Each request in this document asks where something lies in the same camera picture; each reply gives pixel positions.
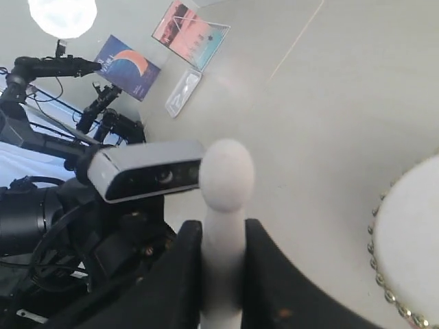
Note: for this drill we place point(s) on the round white lamp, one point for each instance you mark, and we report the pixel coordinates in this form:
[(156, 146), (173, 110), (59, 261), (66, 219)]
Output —
[(64, 19)]

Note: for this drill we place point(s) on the blue poster with orange crescent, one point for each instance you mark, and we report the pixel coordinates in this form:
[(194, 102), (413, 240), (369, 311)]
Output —
[(126, 68)]

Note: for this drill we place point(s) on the clear plastic package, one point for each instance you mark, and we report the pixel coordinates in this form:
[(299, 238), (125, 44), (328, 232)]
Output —
[(182, 92)]

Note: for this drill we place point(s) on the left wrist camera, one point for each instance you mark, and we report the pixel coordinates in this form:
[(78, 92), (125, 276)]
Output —
[(137, 171)]

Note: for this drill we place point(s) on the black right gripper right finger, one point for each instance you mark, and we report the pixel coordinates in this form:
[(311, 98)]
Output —
[(277, 295)]

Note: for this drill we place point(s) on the white wooden drumstick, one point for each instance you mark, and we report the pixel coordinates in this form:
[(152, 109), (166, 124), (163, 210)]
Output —
[(226, 180)]

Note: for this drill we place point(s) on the pink and teal poster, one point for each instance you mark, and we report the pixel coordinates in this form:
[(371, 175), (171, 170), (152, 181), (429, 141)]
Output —
[(183, 32)]

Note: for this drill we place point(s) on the small red drum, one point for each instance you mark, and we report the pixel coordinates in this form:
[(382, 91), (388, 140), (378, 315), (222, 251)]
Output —
[(403, 244)]

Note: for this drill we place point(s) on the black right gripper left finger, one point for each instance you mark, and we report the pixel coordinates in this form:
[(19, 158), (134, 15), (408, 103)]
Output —
[(168, 297)]

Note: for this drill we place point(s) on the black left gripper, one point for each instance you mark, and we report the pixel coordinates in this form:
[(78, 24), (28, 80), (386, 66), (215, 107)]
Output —
[(82, 244)]

